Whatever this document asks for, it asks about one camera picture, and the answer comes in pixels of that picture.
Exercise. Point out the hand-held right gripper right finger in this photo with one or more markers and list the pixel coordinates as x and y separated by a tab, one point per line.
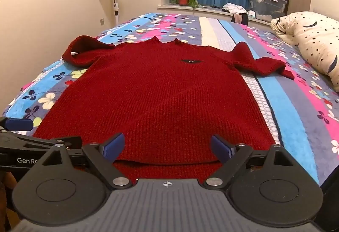
220	149

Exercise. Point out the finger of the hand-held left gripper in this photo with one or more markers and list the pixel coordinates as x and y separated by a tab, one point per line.
18	123
39	141

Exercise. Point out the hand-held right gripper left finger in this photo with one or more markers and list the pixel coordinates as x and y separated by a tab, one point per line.
114	146

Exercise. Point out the red knitted sweater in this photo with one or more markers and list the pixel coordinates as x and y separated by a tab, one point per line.
159	88

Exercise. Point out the white clothes pile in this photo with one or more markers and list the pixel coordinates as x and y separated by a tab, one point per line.
233	7

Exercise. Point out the floral striped blanket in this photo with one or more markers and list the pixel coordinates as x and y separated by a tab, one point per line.
291	104

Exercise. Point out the dark bag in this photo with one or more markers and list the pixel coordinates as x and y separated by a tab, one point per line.
240	18

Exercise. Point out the window sill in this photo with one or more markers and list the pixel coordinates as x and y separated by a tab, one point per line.
206	10

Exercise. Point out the star print cream pillow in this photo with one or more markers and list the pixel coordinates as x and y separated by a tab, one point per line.
312	35

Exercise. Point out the clear storage box grey lid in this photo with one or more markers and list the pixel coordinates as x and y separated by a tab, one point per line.
267	5

